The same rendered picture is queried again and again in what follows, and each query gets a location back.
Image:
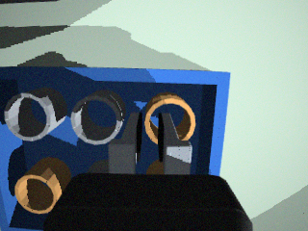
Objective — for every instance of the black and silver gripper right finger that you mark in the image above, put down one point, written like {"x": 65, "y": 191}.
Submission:
{"x": 174, "y": 154}

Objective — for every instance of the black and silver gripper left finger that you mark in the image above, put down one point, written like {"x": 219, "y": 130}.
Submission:
{"x": 124, "y": 153}

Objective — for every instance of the blue crate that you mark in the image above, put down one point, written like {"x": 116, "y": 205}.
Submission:
{"x": 208, "y": 103}

